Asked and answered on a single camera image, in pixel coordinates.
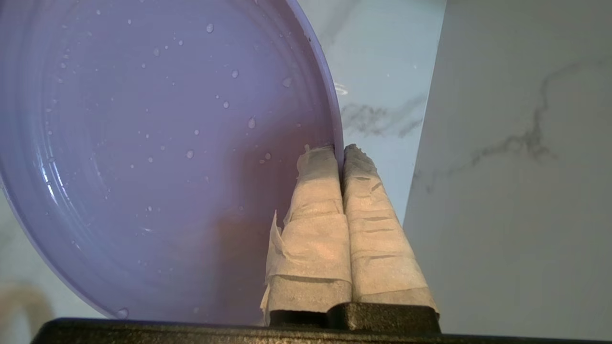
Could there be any wrapped right gripper right finger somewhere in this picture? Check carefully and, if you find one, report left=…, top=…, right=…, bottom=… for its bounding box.
left=340, top=144, right=440, bottom=333

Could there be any wrapped right gripper left finger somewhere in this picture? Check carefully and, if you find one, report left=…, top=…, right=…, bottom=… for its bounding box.
left=261, top=144, right=353, bottom=328

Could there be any purple plastic plate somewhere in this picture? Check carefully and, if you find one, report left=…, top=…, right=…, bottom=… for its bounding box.
left=0, top=0, right=345, bottom=326

